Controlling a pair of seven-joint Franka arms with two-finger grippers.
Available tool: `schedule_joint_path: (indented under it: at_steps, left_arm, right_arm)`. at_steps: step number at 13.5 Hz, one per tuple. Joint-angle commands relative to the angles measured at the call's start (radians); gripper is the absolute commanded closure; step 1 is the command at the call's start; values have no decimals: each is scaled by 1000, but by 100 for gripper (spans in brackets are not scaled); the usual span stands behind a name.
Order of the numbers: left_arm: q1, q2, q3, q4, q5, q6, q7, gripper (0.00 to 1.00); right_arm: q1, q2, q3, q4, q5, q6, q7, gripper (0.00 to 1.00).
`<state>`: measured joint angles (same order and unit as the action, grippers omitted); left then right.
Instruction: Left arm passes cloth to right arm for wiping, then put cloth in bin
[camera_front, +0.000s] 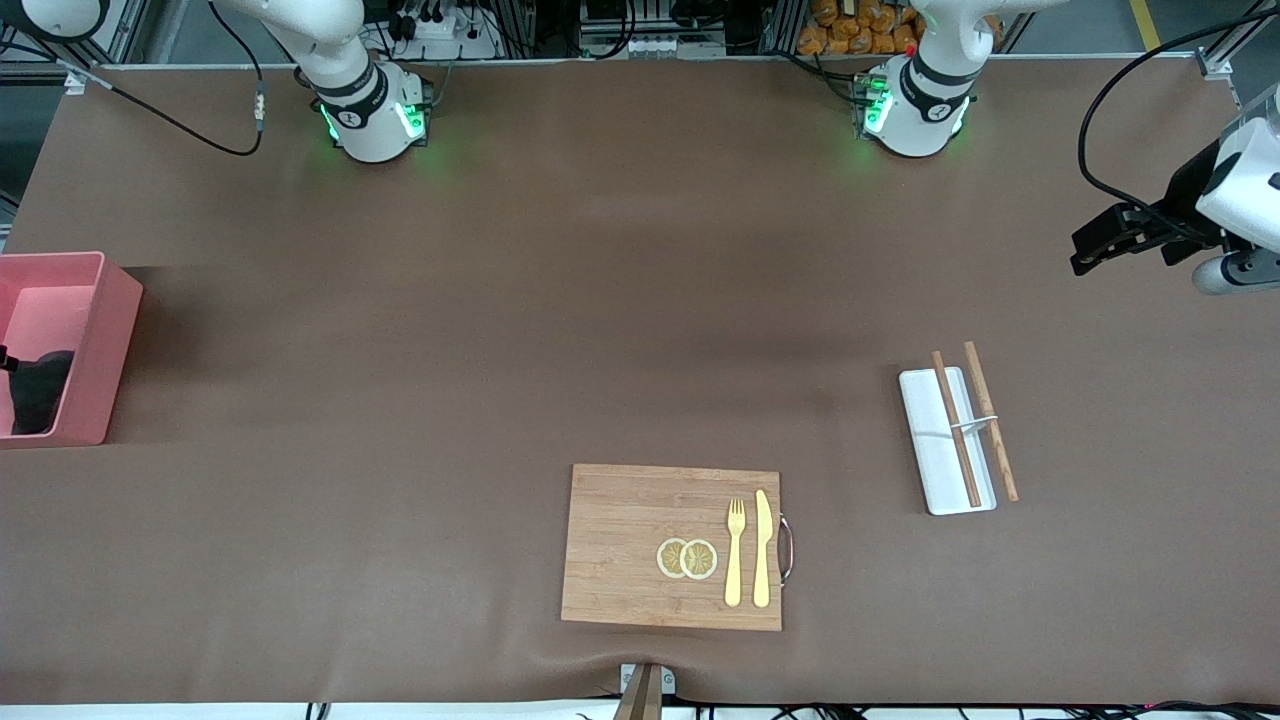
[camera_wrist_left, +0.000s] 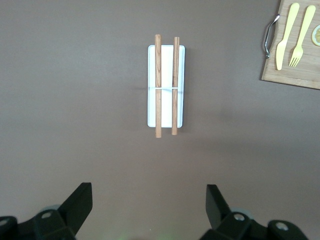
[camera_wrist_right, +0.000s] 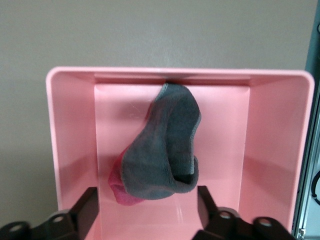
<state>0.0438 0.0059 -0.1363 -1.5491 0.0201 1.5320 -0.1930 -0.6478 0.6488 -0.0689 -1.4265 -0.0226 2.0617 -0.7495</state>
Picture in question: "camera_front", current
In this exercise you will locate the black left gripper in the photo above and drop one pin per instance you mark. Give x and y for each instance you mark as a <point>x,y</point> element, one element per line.
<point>1184,197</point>

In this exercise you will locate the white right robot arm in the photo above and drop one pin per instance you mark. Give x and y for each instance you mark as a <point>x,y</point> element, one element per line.
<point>372,125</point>

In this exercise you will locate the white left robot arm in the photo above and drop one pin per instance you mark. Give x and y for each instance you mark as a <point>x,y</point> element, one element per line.
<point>925,110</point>

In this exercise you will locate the pink plastic bin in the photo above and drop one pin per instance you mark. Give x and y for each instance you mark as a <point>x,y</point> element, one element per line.
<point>110,330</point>

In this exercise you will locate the light brown wooden rod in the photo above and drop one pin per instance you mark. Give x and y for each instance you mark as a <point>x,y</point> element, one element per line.
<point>1002,460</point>

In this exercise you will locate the dark brown wooden rod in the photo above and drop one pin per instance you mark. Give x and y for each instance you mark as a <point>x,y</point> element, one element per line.
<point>962,450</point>

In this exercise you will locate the white rack tray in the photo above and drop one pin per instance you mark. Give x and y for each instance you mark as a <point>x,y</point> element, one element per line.
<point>935,470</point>

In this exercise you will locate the orange bread pile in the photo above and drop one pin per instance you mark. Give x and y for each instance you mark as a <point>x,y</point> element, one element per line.
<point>855,30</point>

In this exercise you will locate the yellow plastic knife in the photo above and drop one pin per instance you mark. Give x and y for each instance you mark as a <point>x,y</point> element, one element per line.
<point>762,560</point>

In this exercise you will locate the yellow plastic fork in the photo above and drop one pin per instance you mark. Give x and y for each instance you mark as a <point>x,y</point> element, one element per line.
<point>735,570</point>

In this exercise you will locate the white terminal strip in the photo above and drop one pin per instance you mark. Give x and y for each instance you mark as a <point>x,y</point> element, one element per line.
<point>650,46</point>

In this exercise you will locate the lemon slice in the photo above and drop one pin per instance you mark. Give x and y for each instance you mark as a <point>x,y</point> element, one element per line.
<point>700,559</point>
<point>670,558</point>

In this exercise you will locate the white power strip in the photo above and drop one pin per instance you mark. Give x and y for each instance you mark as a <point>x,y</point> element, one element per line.
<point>445,35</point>

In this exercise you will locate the grey table clamp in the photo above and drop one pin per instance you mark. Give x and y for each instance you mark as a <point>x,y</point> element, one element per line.
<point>668,680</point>

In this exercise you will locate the brown wooden bar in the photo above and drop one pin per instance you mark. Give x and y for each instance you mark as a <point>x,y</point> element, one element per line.
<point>640,700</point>

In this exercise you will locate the aluminium frame profile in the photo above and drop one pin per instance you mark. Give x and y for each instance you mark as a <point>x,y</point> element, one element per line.
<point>125,35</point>

